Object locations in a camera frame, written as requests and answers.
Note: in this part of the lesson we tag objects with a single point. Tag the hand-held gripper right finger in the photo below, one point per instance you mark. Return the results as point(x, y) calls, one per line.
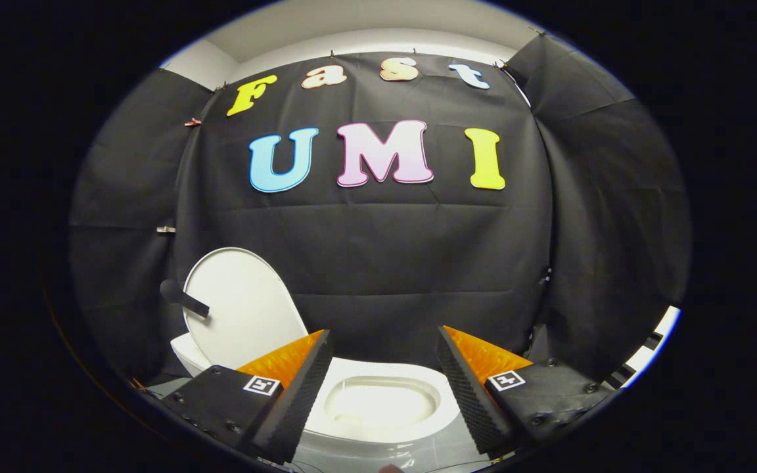
point(467, 394)

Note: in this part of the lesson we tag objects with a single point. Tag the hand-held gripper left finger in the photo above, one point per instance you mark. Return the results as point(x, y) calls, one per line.
point(299, 394)

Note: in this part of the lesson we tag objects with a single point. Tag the white toilet lid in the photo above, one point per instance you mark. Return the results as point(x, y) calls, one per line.
point(247, 309)

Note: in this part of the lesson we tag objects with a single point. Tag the white toilet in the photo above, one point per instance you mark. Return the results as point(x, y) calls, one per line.
point(378, 453)

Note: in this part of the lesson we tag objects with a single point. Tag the round black lid tag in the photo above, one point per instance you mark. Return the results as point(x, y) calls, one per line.
point(184, 299)

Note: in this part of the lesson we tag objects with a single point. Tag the black backdrop cloth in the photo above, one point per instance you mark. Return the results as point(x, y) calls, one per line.
point(365, 249)

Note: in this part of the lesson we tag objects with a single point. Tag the black and white striped panel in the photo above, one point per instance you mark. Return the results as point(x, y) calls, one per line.
point(664, 325)

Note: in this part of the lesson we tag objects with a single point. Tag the silver cloth clip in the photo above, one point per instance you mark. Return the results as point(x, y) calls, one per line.
point(165, 229)

